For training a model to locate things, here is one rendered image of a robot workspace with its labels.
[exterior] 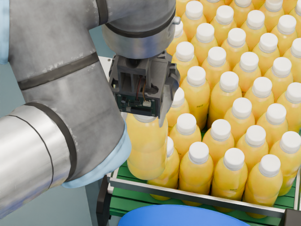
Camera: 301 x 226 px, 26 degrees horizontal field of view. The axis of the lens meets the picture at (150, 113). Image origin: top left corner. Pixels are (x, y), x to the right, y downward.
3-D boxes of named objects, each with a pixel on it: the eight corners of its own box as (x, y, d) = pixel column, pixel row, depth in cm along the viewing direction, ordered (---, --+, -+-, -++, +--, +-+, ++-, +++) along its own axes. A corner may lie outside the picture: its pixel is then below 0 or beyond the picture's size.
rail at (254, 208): (110, 186, 141) (109, 180, 138) (111, 183, 141) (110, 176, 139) (295, 221, 137) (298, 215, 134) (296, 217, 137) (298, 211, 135)
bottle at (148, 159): (135, 188, 113) (132, 133, 97) (121, 154, 116) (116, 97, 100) (173, 174, 114) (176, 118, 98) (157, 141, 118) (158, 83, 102)
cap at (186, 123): (181, 114, 135) (182, 109, 134) (199, 121, 135) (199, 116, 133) (173, 128, 134) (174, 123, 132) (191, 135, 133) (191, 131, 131)
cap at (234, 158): (222, 152, 131) (223, 147, 129) (241, 150, 131) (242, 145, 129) (225, 169, 128) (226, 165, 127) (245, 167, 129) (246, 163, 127)
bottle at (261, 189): (279, 204, 144) (294, 164, 129) (260, 226, 142) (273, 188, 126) (253, 185, 147) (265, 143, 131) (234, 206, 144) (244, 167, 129)
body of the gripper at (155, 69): (107, 113, 89) (100, 61, 79) (120, 63, 93) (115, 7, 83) (162, 122, 88) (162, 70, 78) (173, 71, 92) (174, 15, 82)
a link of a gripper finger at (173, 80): (151, 101, 95) (139, 65, 88) (153, 91, 96) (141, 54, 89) (182, 102, 94) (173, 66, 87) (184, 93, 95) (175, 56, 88)
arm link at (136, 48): (108, -25, 80) (187, -15, 79) (111, 2, 84) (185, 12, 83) (91, 32, 75) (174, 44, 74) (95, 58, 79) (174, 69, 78)
